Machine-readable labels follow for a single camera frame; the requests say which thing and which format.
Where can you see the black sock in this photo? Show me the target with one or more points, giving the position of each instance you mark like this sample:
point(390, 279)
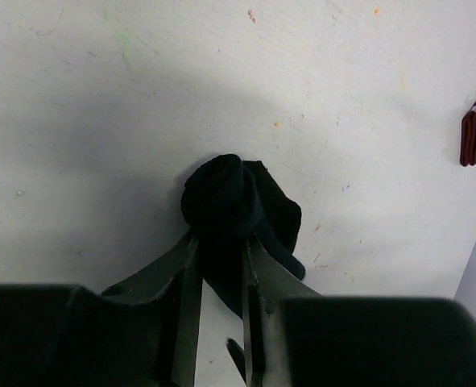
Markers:
point(225, 201)

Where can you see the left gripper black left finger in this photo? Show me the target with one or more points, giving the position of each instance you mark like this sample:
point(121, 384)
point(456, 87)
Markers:
point(142, 331)

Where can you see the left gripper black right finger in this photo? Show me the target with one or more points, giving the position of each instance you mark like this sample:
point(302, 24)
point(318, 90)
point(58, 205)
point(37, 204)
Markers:
point(294, 336)

